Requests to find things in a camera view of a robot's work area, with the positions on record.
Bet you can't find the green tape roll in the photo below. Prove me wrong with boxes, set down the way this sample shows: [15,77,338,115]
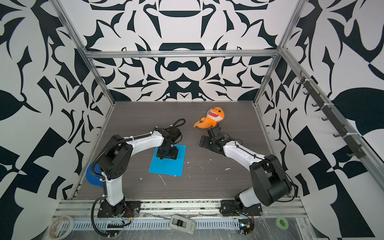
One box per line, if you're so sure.
[276,217,289,230]

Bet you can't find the grey switch box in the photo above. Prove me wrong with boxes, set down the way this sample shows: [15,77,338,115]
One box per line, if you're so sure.
[170,215,196,234]

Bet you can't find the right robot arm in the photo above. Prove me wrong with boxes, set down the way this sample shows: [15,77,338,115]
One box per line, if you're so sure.
[199,126,293,208]

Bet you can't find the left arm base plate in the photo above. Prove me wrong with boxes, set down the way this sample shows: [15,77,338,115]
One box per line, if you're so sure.
[97,200,142,218]

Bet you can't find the orange shark plush toy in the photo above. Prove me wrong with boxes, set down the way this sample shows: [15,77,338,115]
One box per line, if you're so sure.
[194,107,225,129]

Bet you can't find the small black electronics board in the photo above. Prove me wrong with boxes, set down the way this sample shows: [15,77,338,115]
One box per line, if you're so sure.
[239,219,255,236]

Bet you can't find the black corrugated cable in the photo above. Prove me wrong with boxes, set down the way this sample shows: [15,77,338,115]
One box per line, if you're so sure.
[90,196,132,238]

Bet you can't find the white slotted cable duct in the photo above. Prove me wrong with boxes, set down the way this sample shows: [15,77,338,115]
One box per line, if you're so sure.
[74,219,239,231]

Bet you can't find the blue round cloth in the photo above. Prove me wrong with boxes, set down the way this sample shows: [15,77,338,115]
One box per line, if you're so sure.
[86,165,103,188]

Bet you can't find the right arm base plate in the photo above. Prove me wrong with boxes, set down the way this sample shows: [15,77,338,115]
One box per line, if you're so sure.
[219,200,263,217]

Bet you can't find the blue square paper sheet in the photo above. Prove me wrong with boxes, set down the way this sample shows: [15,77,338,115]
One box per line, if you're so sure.
[149,145,187,177]

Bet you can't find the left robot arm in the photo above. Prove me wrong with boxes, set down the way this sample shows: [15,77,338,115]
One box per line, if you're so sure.
[91,126,182,207]

